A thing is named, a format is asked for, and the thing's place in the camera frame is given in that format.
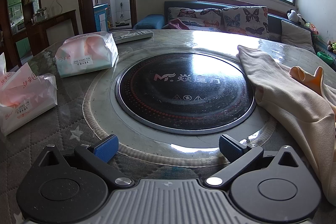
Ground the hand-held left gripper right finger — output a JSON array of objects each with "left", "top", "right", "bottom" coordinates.
[{"left": 205, "top": 134, "right": 299, "bottom": 189}]

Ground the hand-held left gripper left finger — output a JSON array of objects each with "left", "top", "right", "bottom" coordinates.
[{"left": 39, "top": 134, "right": 133, "bottom": 189}]

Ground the cream knit garment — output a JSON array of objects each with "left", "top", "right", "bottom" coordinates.
[{"left": 236, "top": 45, "right": 336, "bottom": 207}]

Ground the round black induction cooktop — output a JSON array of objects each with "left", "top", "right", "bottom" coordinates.
[{"left": 115, "top": 52, "right": 257, "bottom": 134}]

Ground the pink white tissue pack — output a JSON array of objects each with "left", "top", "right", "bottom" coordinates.
[
  {"left": 55, "top": 32, "right": 119, "bottom": 79},
  {"left": 0, "top": 62, "right": 58, "bottom": 137}
]

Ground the grey remote control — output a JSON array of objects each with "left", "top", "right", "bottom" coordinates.
[{"left": 113, "top": 30, "right": 153, "bottom": 44}]

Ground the flat butterfly print cushion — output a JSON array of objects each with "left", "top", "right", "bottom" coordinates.
[{"left": 188, "top": 26, "right": 224, "bottom": 32}]

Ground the dark wooden sideboard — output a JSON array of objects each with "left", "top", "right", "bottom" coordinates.
[{"left": 26, "top": 10, "right": 77, "bottom": 57}]

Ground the blue white small cabinet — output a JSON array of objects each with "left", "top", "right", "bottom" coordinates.
[{"left": 93, "top": 4, "right": 109, "bottom": 32}]

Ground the plain grey cushion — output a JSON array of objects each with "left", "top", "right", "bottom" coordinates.
[{"left": 280, "top": 20, "right": 316, "bottom": 54}]

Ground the green plastic bowl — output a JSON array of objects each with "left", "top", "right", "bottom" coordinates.
[{"left": 316, "top": 51, "right": 334, "bottom": 60}]

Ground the blue corner sofa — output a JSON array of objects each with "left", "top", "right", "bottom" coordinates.
[{"left": 132, "top": 1, "right": 336, "bottom": 65}]

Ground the pink crumpled cloth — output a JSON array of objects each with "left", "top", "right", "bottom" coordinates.
[{"left": 168, "top": 18, "right": 190, "bottom": 30}]

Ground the panda plush toy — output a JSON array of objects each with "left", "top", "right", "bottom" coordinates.
[{"left": 287, "top": 9, "right": 306, "bottom": 25}]

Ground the dark wooden shelf cabinet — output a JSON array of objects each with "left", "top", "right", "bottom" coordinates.
[{"left": 0, "top": 0, "right": 40, "bottom": 63}]

